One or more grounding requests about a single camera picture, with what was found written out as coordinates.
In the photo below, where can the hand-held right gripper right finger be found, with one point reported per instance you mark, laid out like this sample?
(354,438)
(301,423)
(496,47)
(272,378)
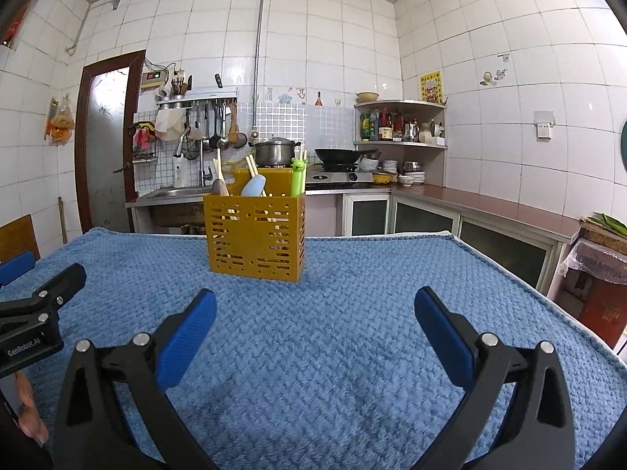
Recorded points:
(443,333)

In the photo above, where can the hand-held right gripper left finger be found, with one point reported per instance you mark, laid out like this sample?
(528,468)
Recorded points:
(188,333)

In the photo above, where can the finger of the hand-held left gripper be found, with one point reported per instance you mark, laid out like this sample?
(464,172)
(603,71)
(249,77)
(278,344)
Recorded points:
(17,267)
(61,281)

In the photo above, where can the yellow plastic utensil holder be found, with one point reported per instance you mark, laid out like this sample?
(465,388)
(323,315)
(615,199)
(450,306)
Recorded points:
(254,237)

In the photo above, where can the grey plastic spoon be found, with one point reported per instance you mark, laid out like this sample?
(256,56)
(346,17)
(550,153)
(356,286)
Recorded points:
(220,188)

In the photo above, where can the light blue plastic spoon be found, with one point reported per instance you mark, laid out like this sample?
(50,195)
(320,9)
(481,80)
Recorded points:
(253,187)

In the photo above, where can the person's left hand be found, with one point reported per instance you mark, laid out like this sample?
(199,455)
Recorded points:
(29,409)

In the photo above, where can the wooden board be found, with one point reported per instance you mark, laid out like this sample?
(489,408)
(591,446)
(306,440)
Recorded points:
(17,240)

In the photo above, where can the wooden stick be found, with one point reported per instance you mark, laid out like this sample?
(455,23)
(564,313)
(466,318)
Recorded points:
(62,220)

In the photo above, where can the blue knitted blanket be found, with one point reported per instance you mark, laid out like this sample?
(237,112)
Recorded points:
(343,333)

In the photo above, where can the kitchen counter with cabinets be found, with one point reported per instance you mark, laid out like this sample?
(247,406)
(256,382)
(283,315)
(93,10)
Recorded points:
(490,208)

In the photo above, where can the brown framed glass door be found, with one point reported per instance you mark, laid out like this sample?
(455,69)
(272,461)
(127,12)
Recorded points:
(110,156)

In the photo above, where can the steel sink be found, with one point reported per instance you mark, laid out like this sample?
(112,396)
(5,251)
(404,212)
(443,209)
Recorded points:
(174,192)

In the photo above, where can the hanging orange plastic bag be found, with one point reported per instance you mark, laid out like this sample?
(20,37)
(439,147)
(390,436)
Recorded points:
(61,125)

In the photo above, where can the white soap dispenser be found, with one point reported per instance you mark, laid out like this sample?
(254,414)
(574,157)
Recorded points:
(180,175)

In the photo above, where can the stack of white bowls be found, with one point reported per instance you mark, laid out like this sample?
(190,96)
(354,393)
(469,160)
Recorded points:
(412,176)

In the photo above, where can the steel kitchen faucet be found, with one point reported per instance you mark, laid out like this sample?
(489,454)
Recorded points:
(204,174)

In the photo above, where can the red box with plastic bag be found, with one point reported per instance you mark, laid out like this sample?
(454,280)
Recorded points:
(605,308)

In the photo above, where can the yellow basin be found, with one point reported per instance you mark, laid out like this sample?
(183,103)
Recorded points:
(383,178)

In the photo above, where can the red and yellow cloth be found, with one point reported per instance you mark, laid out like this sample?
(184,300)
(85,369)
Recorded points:
(144,136)

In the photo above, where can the gas stove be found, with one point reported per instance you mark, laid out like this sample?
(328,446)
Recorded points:
(338,176)

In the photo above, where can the white hanging cloth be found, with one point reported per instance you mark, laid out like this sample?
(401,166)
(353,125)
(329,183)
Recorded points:
(169,123)

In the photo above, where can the white corner shelf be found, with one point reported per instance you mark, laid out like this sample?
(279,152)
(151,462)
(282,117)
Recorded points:
(401,146)

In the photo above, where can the hanging black ladle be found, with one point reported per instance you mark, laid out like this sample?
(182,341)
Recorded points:
(214,141)

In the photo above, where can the white jar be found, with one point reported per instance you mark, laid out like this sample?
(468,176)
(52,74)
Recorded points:
(425,136)

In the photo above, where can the steel cooking pot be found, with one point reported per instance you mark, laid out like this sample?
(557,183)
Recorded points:
(274,154)

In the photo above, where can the green vegetables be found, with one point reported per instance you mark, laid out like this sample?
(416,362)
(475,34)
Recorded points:
(612,223)

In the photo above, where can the steel kettle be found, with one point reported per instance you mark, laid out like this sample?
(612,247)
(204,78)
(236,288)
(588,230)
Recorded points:
(410,133)

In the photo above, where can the hanging wooden spatula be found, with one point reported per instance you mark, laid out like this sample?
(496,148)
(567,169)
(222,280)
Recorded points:
(235,134)

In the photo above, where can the black wok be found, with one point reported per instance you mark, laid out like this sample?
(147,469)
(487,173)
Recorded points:
(338,155)

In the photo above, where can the dark sauce bottle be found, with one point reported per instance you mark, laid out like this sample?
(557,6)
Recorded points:
(386,127)

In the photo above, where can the green bottle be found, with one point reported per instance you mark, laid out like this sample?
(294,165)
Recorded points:
(366,128)

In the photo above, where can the beige bowl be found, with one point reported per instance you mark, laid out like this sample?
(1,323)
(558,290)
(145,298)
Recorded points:
(367,96)

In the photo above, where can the teal round plate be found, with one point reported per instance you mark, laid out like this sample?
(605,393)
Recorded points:
(624,147)

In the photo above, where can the yellow wall switch box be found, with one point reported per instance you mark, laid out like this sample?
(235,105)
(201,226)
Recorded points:
(153,80)

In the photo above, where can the white wall socket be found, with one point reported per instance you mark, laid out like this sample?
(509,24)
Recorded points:
(544,126)

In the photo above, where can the metal wall utensil rack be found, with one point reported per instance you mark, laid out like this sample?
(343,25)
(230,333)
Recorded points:
(201,98)

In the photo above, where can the yellow wall poster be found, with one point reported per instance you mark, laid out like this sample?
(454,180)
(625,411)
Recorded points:
(430,88)

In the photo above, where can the wall decal stickers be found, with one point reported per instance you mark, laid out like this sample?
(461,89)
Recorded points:
(490,78)

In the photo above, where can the grey wall pipe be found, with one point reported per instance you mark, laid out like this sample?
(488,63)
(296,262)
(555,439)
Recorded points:
(258,58)

